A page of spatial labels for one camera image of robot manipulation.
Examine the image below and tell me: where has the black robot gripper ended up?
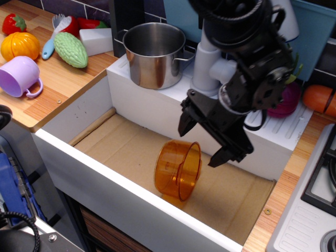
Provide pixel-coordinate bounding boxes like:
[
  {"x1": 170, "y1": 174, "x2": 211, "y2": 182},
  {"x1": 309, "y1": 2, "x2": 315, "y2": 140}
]
[{"x1": 178, "y1": 68, "x2": 286, "y2": 167}]

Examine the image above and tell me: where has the orange transparent plastic pot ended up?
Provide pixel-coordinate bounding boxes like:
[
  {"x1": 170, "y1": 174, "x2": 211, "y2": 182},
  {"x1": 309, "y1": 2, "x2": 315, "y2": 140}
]
[{"x1": 154, "y1": 140, "x2": 202, "y2": 202}]

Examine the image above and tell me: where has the stainless steel pot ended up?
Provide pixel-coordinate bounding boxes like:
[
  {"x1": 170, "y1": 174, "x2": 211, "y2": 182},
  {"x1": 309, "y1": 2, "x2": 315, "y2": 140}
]
[{"x1": 115, "y1": 23, "x2": 196, "y2": 90}]

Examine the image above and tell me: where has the white toy sink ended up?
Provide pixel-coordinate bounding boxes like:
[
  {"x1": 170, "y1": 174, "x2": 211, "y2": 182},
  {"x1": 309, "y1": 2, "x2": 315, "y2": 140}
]
[{"x1": 33, "y1": 57, "x2": 312, "y2": 251}]

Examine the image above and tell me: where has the white toy faucet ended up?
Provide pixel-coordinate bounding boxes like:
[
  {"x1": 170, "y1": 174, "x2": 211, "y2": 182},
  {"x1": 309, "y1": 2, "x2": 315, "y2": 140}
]
[{"x1": 191, "y1": 1, "x2": 299, "y2": 97}]

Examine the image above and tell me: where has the purple toy beet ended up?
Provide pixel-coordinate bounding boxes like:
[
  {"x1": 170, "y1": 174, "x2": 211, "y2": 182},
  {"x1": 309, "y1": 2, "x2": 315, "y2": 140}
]
[{"x1": 267, "y1": 53, "x2": 303, "y2": 119}]

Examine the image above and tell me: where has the orange toy carrot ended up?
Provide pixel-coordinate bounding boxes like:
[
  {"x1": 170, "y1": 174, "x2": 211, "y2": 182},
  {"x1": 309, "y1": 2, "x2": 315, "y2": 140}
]
[{"x1": 302, "y1": 85, "x2": 335, "y2": 118}]

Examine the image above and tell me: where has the toy stove top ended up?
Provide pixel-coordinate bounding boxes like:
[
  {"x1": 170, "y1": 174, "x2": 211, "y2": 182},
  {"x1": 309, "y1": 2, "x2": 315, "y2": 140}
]
[{"x1": 266, "y1": 124, "x2": 335, "y2": 252}]

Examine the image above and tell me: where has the white rectangular block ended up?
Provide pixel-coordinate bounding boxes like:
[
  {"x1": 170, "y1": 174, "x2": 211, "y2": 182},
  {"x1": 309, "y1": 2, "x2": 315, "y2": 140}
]
[{"x1": 79, "y1": 28, "x2": 113, "y2": 56}]

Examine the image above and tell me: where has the green toy bitter gourd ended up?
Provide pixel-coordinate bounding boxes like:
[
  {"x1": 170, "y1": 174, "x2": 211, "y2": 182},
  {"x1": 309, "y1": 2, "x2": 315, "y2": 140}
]
[{"x1": 54, "y1": 32, "x2": 88, "y2": 68}]

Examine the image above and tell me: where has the light blue plastic board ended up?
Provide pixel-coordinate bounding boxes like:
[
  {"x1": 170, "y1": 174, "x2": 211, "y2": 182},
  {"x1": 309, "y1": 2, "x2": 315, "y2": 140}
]
[{"x1": 164, "y1": 1, "x2": 335, "y2": 81}]

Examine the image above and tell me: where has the red toy chili pepper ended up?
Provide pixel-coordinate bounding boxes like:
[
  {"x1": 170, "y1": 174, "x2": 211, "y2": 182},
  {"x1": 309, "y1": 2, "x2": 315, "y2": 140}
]
[{"x1": 77, "y1": 17, "x2": 109, "y2": 29}]

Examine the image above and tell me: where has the blue white toy spork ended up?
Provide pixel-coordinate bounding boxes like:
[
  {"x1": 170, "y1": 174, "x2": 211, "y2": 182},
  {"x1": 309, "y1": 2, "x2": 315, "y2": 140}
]
[{"x1": 41, "y1": 14, "x2": 71, "y2": 60}]

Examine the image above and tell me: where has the blue plastic box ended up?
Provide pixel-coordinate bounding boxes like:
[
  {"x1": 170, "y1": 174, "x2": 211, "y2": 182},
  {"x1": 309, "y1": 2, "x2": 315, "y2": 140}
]
[{"x1": 1, "y1": 152, "x2": 47, "y2": 221}]

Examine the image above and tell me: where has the purple plastic cup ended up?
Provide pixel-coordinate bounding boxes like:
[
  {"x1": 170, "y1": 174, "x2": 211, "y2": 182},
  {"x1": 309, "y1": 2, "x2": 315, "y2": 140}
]
[{"x1": 1, "y1": 56, "x2": 44, "y2": 99}]

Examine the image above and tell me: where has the orange toy pumpkin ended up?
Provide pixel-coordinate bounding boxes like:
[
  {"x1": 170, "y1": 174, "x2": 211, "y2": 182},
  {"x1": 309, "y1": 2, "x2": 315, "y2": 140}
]
[{"x1": 1, "y1": 32, "x2": 40, "y2": 61}]

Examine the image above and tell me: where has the red toy strawberry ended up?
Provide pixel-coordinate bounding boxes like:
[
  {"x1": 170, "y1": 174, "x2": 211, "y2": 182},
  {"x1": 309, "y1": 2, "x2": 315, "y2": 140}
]
[{"x1": 2, "y1": 14, "x2": 27, "y2": 35}]

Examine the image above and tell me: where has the black braided cable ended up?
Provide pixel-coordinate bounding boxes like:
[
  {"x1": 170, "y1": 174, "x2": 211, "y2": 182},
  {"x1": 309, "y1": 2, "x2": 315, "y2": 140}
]
[{"x1": 0, "y1": 211, "x2": 40, "y2": 252}]

